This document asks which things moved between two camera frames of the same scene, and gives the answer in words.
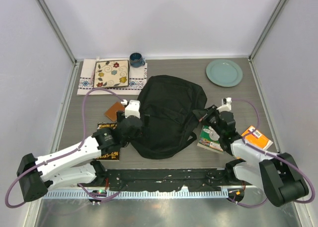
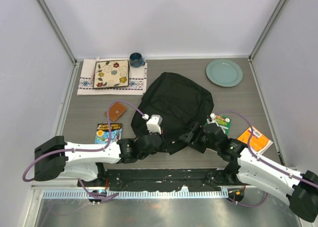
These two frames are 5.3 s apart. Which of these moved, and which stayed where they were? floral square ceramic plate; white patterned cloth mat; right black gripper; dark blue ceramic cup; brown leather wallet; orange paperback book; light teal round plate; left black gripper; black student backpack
Moved: right black gripper; left black gripper; black student backpack
Stayed: white patterned cloth mat; orange paperback book; brown leather wallet; dark blue ceramic cup; light teal round plate; floral square ceramic plate
